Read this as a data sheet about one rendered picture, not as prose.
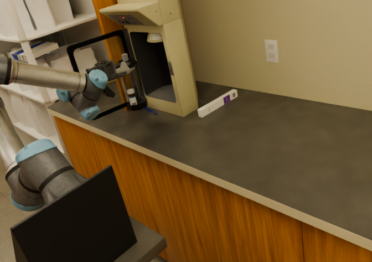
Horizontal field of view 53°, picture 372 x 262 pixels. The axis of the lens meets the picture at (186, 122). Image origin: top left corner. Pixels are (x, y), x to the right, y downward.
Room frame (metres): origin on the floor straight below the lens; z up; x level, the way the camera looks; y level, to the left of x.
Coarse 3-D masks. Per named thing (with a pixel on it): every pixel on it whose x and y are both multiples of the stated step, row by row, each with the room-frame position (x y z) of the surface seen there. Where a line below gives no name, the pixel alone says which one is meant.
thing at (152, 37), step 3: (150, 33) 1.83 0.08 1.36; (153, 33) 1.81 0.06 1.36; (156, 33) 1.80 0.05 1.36; (159, 33) 1.79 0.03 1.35; (150, 36) 1.82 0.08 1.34; (153, 36) 1.80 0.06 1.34; (156, 36) 1.79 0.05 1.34; (159, 36) 1.79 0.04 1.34; (147, 39) 1.85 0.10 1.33; (150, 39) 1.82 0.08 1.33; (153, 39) 1.80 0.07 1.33; (156, 39) 1.79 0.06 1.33; (159, 39) 1.78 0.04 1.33; (162, 39) 1.78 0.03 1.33; (150, 42) 1.81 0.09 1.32; (153, 42) 1.79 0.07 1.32; (156, 42) 1.79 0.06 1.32
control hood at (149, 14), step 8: (104, 8) 1.87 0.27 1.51; (112, 8) 1.80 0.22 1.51; (120, 8) 1.74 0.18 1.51; (128, 8) 1.69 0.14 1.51; (136, 8) 1.63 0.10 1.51; (144, 8) 1.64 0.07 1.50; (152, 8) 1.67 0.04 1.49; (136, 16) 1.69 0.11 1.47; (144, 16) 1.64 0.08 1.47; (152, 16) 1.66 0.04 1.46; (160, 16) 1.69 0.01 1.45; (120, 24) 1.91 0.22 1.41; (128, 24) 1.85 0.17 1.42; (144, 24) 1.74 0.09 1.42; (152, 24) 1.70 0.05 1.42; (160, 24) 1.68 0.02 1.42
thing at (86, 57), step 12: (84, 48) 1.81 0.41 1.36; (96, 48) 1.84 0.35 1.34; (108, 48) 1.87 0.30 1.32; (120, 48) 1.90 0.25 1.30; (84, 60) 1.80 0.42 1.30; (96, 60) 1.83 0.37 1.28; (108, 60) 1.86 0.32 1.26; (84, 72) 1.79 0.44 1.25; (108, 84) 1.84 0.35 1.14; (120, 84) 1.87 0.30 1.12; (120, 96) 1.87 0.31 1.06; (108, 108) 1.83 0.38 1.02
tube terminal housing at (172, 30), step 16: (128, 0) 1.86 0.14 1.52; (144, 0) 1.77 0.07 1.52; (160, 0) 1.70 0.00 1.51; (176, 0) 1.76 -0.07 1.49; (176, 16) 1.75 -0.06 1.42; (128, 32) 1.92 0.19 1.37; (160, 32) 1.72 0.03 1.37; (176, 32) 1.73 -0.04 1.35; (176, 48) 1.72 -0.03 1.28; (176, 64) 1.71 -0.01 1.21; (176, 80) 1.69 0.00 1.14; (192, 80) 1.76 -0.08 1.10; (176, 96) 1.71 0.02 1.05; (192, 96) 1.75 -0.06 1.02; (176, 112) 1.73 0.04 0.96
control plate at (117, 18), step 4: (112, 16) 1.84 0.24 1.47; (116, 16) 1.81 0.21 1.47; (120, 16) 1.79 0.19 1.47; (124, 16) 1.76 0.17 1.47; (128, 16) 1.73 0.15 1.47; (116, 20) 1.87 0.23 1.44; (120, 20) 1.85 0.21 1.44; (124, 20) 1.82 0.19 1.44; (128, 20) 1.79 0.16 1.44; (132, 20) 1.77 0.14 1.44; (136, 20) 1.74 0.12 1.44; (136, 24) 1.79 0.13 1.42; (140, 24) 1.77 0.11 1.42
